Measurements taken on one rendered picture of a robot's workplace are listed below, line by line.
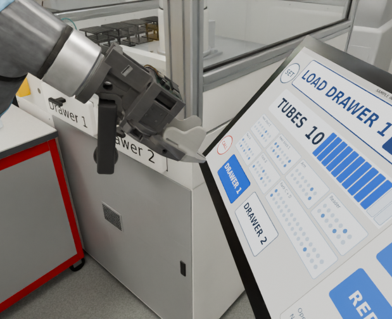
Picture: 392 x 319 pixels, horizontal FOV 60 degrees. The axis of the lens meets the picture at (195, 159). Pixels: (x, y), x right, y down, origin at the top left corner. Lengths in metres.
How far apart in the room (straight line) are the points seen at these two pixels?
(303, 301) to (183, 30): 0.54
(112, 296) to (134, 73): 1.35
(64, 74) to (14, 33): 0.06
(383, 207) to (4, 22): 0.43
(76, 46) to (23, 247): 1.18
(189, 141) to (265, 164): 0.12
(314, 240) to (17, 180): 1.13
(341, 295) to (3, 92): 0.45
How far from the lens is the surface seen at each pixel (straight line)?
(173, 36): 0.75
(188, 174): 0.86
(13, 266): 1.56
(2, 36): 0.44
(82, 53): 0.44
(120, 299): 1.67
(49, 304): 1.74
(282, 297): 0.42
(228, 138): 0.64
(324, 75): 0.56
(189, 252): 1.05
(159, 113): 0.46
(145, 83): 0.45
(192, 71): 0.74
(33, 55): 0.43
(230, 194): 0.55
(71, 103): 1.17
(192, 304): 1.24
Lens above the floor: 1.33
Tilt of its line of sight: 32 degrees down
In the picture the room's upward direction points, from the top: straight up
